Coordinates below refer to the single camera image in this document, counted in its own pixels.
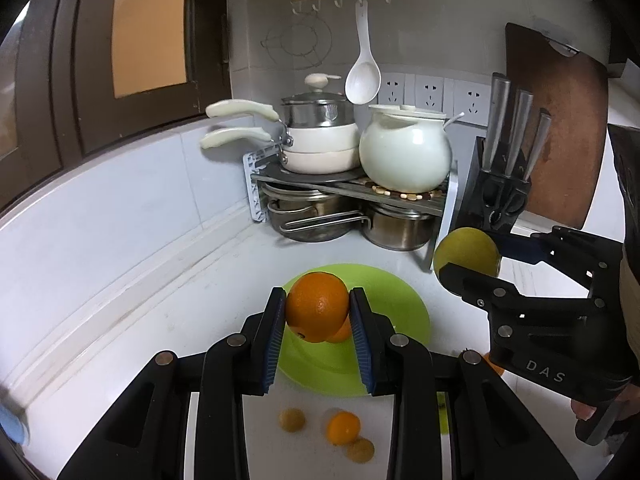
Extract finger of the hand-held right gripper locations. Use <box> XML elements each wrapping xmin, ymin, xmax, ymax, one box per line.
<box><xmin>439</xmin><ymin>262</ymin><xmax>601</xmax><ymax>318</ymax></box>
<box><xmin>492</xmin><ymin>227</ymin><xmax>624</xmax><ymax>286</ymax></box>

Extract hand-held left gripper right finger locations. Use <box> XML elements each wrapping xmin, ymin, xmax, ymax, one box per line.
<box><xmin>348</xmin><ymin>287</ymin><xmax>583</xmax><ymax>480</ymax></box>

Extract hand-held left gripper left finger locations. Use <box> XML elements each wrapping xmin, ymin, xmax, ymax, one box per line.
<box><xmin>57</xmin><ymin>287</ymin><xmax>288</xmax><ymax>480</ymax></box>

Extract green citrus fruit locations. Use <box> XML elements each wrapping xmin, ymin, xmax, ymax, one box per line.
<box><xmin>432</xmin><ymin>227</ymin><xmax>502</xmax><ymax>288</ymax></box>

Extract green plate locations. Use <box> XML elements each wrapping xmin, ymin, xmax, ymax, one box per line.
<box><xmin>272</xmin><ymin>263</ymin><xmax>432</xmax><ymax>397</ymax></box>

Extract large orange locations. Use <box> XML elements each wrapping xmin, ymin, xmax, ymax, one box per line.
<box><xmin>285</xmin><ymin>271</ymin><xmax>350</xmax><ymax>343</ymax></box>

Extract small yellow-brown fruit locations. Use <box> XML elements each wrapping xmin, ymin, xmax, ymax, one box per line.
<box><xmin>347</xmin><ymin>437</ymin><xmax>375</xmax><ymax>464</ymax></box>
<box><xmin>278</xmin><ymin>408</ymin><xmax>306</xmax><ymax>433</ymax></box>

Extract small orange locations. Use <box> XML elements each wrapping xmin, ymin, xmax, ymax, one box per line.
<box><xmin>326</xmin><ymin>411</ymin><xmax>361</xmax><ymax>446</ymax></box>

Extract green apple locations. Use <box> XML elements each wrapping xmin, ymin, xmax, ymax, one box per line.
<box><xmin>436</xmin><ymin>392</ymin><xmax>452</xmax><ymax>435</ymax></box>

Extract person's right hand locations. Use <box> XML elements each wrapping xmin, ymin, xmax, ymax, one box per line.
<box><xmin>571</xmin><ymin>380</ymin><xmax>640</xmax><ymax>456</ymax></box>

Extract black scissors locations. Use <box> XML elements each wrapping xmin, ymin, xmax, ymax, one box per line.
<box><xmin>477</xmin><ymin>182</ymin><xmax>526</xmax><ymax>233</ymax></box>

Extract black knife block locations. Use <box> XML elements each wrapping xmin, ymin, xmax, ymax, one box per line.
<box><xmin>452</xmin><ymin>135</ymin><xmax>533</xmax><ymax>233</ymax></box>

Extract wooden bead trivet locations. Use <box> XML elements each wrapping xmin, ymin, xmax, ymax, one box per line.
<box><xmin>370</xmin><ymin>182</ymin><xmax>448</xmax><ymax>201</ymax></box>

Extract brown wooden cutting board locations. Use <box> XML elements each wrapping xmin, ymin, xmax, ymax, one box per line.
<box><xmin>505</xmin><ymin>22</ymin><xmax>608</xmax><ymax>231</ymax></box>

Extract white ceramic pot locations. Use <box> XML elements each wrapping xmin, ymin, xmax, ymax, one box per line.
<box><xmin>359</xmin><ymin>104</ymin><xmax>453</xmax><ymax>195</ymax></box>

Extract white power outlet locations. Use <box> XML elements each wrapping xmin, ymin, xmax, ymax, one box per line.
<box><xmin>452</xmin><ymin>80</ymin><xmax>488</xmax><ymax>126</ymax></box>
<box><xmin>378</xmin><ymin>72</ymin><xmax>416</xmax><ymax>106</ymax></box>
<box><xmin>415</xmin><ymin>75</ymin><xmax>453</xmax><ymax>111</ymax></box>

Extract grey white counter shelf rack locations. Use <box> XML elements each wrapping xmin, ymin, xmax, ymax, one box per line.
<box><xmin>243</xmin><ymin>149</ymin><xmax>458</xmax><ymax>273</ymax></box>

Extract white pan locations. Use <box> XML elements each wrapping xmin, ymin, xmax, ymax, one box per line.
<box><xmin>200</xmin><ymin>127</ymin><xmax>361</xmax><ymax>175</ymax></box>
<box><xmin>205</xmin><ymin>100</ymin><xmax>361</xmax><ymax>153</ymax></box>

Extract grey range hood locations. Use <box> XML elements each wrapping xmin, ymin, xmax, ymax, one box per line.
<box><xmin>607</xmin><ymin>57</ymin><xmax>640</xmax><ymax>81</ymax></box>

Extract white ladle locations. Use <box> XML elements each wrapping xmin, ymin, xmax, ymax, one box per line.
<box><xmin>345</xmin><ymin>0</ymin><xmax>383</xmax><ymax>106</ymax></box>

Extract steel pot with lid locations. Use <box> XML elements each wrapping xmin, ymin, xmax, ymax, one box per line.
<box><xmin>280</xmin><ymin>74</ymin><xmax>356</xmax><ymax>128</ymax></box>

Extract white blue pump bottle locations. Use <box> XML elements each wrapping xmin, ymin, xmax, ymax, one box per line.
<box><xmin>0</xmin><ymin>385</ymin><xmax>31</xmax><ymax>446</ymax></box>

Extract brown framed window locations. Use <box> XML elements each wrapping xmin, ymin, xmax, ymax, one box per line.
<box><xmin>0</xmin><ymin>0</ymin><xmax>231</xmax><ymax>211</ymax></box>

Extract steel handled knife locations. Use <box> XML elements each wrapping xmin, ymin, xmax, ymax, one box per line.
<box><xmin>502</xmin><ymin>90</ymin><xmax>535</xmax><ymax>178</ymax></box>
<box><xmin>482</xmin><ymin>72</ymin><xmax>512</xmax><ymax>168</ymax></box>
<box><xmin>520</xmin><ymin>108</ymin><xmax>552</xmax><ymax>181</ymax></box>

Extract steel pot with wire handle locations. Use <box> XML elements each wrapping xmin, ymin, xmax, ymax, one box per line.
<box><xmin>262</xmin><ymin>185</ymin><xmax>371</xmax><ymax>243</ymax></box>

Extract clear wall hook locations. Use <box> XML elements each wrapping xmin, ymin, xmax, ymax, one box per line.
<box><xmin>547</xmin><ymin>37</ymin><xmax>581</xmax><ymax>58</ymax></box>

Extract wire trivet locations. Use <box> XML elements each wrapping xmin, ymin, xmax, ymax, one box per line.
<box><xmin>260</xmin><ymin>12</ymin><xmax>333</xmax><ymax>71</ymax></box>

